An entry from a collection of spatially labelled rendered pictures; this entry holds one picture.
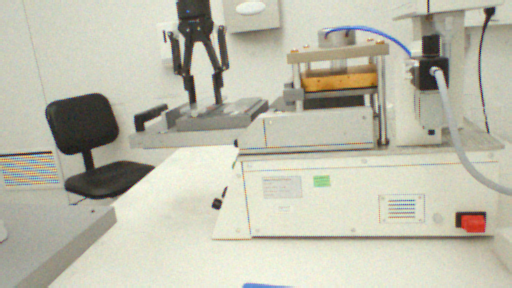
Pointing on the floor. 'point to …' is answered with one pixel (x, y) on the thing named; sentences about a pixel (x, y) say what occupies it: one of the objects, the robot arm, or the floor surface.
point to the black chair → (104, 182)
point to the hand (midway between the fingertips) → (204, 91)
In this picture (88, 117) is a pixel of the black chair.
